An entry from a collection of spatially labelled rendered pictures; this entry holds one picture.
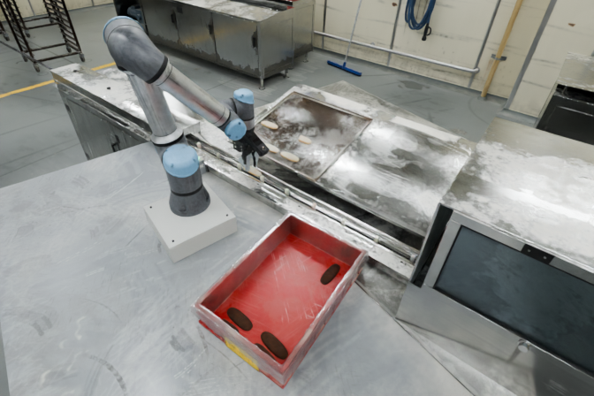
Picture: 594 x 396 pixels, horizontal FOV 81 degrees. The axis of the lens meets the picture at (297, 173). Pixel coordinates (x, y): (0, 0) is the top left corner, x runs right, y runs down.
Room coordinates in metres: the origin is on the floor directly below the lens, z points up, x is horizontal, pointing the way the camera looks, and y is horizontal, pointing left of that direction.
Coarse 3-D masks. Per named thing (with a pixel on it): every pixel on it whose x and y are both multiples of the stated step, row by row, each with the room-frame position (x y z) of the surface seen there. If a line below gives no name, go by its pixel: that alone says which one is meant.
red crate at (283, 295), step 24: (288, 240) 0.87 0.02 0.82; (264, 264) 0.76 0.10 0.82; (288, 264) 0.76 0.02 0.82; (312, 264) 0.77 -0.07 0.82; (240, 288) 0.66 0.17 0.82; (264, 288) 0.67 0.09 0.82; (288, 288) 0.67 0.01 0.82; (312, 288) 0.67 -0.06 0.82; (216, 312) 0.58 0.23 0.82; (264, 312) 0.58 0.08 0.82; (288, 312) 0.59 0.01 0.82; (312, 312) 0.59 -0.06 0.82; (216, 336) 0.50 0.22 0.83; (288, 336) 0.51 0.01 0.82
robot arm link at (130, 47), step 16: (112, 32) 0.98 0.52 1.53; (128, 32) 0.97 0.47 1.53; (112, 48) 0.94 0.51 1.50; (128, 48) 0.93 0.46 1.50; (144, 48) 0.95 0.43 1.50; (128, 64) 0.92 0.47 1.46; (144, 64) 0.93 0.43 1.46; (160, 64) 0.95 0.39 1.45; (144, 80) 0.94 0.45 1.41; (160, 80) 0.95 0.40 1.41; (176, 80) 0.97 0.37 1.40; (176, 96) 0.97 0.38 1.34; (192, 96) 0.99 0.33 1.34; (208, 96) 1.03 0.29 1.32; (208, 112) 1.01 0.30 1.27; (224, 112) 1.04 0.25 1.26; (224, 128) 1.04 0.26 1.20; (240, 128) 1.04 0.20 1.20
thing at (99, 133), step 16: (128, 80) 2.27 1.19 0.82; (64, 96) 2.13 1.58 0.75; (80, 112) 2.02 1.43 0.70; (96, 112) 1.87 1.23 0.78; (192, 112) 1.85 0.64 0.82; (80, 128) 2.08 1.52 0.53; (96, 128) 1.92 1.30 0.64; (112, 128) 1.79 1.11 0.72; (128, 128) 1.64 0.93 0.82; (96, 144) 1.98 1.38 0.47; (112, 144) 1.79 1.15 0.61; (128, 144) 1.70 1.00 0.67
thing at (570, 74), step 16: (576, 64) 2.47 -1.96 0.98; (592, 64) 2.51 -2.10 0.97; (560, 80) 2.05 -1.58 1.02; (576, 80) 2.07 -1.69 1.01; (592, 80) 2.10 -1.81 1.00; (560, 96) 1.98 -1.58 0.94; (576, 96) 1.99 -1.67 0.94; (592, 96) 2.00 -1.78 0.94; (544, 112) 2.00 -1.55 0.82; (560, 112) 1.96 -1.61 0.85; (576, 112) 1.91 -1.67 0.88; (592, 112) 1.88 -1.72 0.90; (544, 128) 1.98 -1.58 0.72; (560, 128) 1.93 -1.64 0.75; (576, 128) 1.89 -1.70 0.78; (592, 128) 1.85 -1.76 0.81; (592, 144) 1.82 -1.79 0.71
